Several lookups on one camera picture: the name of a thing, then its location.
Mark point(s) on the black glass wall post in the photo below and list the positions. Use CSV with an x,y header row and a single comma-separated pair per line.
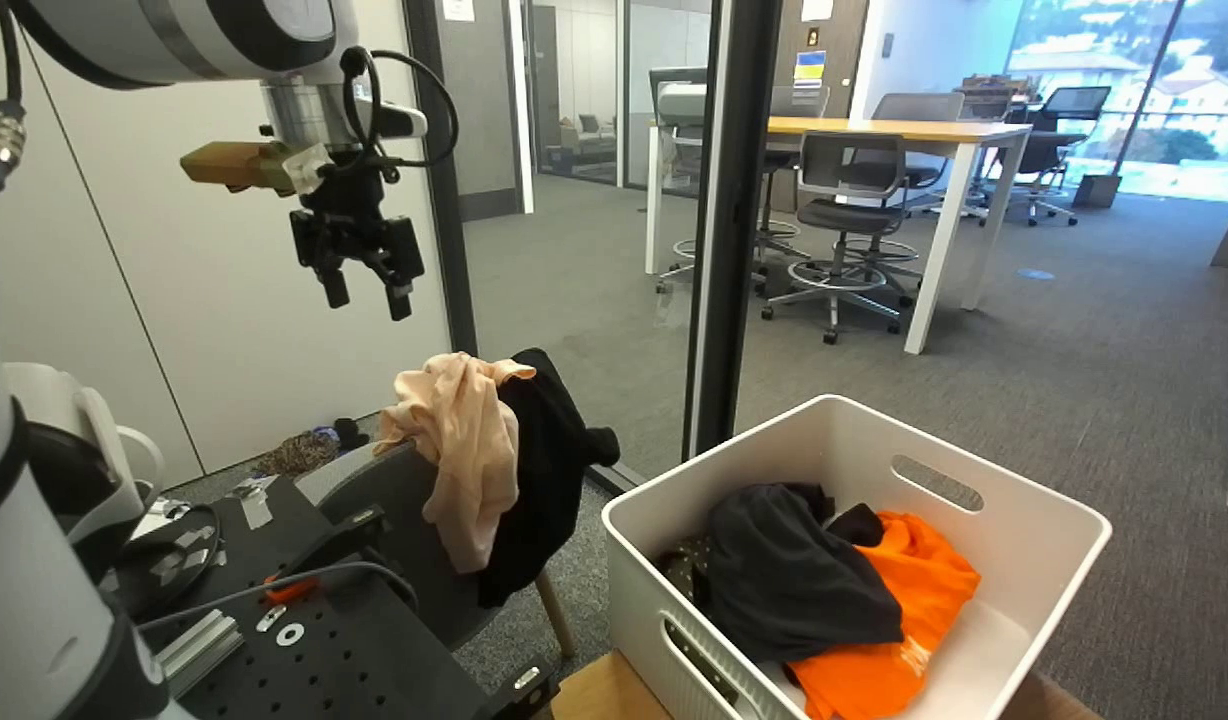
x,y
735,224

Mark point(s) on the orange cloth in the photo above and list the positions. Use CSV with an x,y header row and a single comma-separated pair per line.
x,y
914,584

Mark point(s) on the grey office stool chair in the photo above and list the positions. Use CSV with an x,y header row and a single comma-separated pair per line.
x,y
854,183

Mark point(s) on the brown cardboard box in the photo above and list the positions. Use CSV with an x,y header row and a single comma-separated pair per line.
x,y
605,692

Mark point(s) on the black grey device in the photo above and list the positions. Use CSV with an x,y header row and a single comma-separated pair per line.
x,y
173,553

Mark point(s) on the dark mesh office chair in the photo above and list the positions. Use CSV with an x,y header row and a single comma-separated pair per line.
x,y
918,105

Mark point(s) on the dark planter pot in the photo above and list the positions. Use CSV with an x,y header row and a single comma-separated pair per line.
x,y
1098,190

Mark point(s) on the wooden table with white legs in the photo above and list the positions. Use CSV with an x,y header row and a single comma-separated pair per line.
x,y
893,129

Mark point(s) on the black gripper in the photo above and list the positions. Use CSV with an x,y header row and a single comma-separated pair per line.
x,y
354,220

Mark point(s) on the aluminium bracket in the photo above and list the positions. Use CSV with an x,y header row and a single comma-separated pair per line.
x,y
198,648

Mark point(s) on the black cloth on chair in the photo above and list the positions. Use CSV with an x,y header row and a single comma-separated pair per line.
x,y
552,453

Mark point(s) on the office stool with silver back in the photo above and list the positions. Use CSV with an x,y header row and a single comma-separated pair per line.
x,y
677,105

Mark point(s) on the black door frame post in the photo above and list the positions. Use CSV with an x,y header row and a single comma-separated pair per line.
x,y
436,224

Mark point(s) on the black office chair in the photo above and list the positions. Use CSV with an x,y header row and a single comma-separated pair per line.
x,y
1059,115

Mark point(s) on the light peach cloth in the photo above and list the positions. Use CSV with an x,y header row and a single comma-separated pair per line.
x,y
466,441

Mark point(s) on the black cloth in container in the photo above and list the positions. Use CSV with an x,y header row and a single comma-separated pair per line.
x,y
784,573

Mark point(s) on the white plastic container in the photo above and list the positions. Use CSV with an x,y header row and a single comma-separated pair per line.
x,y
1036,545

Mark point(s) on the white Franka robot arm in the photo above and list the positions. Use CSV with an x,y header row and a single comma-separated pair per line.
x,y
173,40

